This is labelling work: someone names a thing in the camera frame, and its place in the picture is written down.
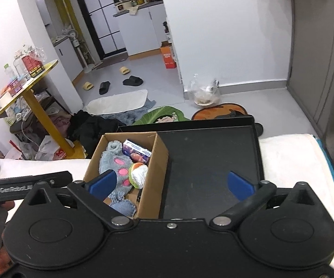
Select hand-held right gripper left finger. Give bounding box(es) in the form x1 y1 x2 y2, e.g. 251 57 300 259
24 169 133 227

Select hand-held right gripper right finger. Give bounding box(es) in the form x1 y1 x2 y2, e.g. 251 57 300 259
210 171 322 227

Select blue plush paw slipper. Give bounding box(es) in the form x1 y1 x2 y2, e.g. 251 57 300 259
99 140 133 202

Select green orange white ball toy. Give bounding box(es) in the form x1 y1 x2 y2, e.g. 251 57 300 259
129 162 148 188

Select purple printed packet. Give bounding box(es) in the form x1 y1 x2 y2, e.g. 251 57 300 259
123 139 152 164

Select brown cardboard box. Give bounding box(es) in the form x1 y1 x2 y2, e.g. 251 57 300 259
83 132 169 219

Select black plastic tray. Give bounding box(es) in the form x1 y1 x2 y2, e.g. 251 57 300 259
118 115 265 219

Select white plastic bag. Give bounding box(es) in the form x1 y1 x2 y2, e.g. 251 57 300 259
35 136 75 160

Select black clothes pile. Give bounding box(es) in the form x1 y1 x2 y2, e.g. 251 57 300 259
67 109 127 154

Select white fluffy blanket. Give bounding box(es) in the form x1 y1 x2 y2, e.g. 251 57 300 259
0 133 334 275

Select pink clothes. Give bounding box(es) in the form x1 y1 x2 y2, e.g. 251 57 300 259
50 114 73 135

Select orange and black rug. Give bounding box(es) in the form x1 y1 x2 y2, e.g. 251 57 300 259
191 102 264 136

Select yellow round table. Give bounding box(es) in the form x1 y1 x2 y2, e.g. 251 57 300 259
0 59 86 160

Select white floor mat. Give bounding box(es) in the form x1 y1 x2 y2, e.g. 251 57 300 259
86 89 148 116

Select green leaf cartoon rug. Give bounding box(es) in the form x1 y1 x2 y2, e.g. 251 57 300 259
132 106 191 126

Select blue bed sheet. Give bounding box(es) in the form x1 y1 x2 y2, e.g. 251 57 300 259
314 137 334 275

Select black side rack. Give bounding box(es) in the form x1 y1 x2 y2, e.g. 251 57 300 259
9 88 72 144

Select colourful small box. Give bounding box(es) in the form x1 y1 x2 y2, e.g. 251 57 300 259
0 77 25 96

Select clear plastic bag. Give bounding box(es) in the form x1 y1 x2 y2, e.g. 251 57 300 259
189 74 222 106

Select white standing fan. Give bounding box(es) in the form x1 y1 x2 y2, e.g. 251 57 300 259
61 28 96 73

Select clear plastic bottle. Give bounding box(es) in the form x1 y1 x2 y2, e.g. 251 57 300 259
3 64 18 79

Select dark door mat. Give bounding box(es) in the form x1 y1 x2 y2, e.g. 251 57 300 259
96 53 129 70

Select red box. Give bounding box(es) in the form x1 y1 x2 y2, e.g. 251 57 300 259
21 54 45 78

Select white low cabinet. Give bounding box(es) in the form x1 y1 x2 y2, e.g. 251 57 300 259
53 36 83 86

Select white shelf unit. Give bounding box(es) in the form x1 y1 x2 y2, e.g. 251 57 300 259
163 20 185 84

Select orange cardboard box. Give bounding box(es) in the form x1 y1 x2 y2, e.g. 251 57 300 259
160 42 177 69

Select grey wardrobe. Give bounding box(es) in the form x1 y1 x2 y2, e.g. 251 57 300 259
286 0 334 141

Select white kitchen cabinet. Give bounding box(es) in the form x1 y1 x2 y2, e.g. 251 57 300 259
113 1 167 56

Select black framed glass door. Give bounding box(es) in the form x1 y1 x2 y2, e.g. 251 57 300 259
70 0 128 61

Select yellow pipe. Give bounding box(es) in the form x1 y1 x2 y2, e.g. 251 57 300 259
55 0 82 44

